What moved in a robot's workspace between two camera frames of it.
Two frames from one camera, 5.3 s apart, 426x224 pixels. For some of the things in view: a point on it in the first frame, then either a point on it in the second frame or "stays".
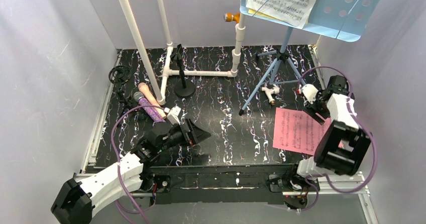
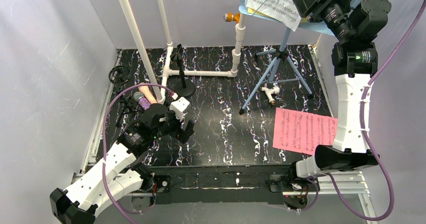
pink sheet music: x=295 y=130 stays
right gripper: x=319 y=106 → x=317 y=5
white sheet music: x=290 y=3 stays
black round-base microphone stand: x=182 y=89 stays
